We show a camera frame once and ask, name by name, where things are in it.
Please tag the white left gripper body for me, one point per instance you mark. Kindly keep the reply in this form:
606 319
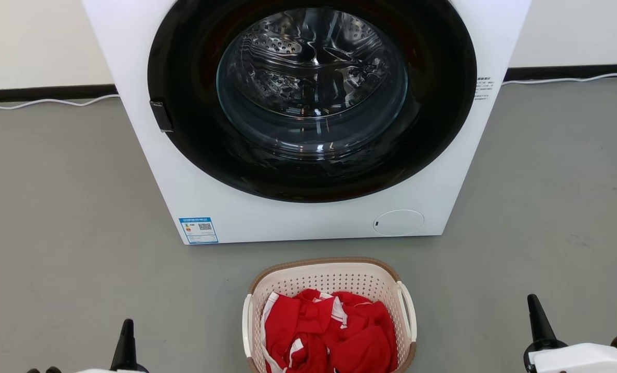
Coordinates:
96 371

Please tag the red and white garment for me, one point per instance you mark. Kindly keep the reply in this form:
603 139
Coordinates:
360 342

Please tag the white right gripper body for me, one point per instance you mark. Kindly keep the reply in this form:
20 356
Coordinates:
583 360

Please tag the round white filter cover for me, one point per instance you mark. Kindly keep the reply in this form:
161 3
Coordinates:
398 223

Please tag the white front-load washing machine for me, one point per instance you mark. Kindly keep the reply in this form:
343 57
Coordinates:
246 217

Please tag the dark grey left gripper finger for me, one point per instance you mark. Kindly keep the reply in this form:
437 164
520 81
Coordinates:
126 352

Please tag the blue energy label sticker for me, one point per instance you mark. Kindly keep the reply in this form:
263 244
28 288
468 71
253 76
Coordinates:
199 230

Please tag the beige perforated laundry basket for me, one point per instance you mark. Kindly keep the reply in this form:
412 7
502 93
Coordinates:
329 277

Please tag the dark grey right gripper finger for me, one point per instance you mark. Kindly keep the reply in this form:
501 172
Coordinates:
540 326
528 363

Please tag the steel washer drum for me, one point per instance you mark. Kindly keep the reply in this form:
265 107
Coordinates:
311 61

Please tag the small printed text sticker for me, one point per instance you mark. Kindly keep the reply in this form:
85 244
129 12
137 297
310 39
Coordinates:
483 88

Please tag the black round washer door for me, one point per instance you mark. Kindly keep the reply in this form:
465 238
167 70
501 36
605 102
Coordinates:
184 129

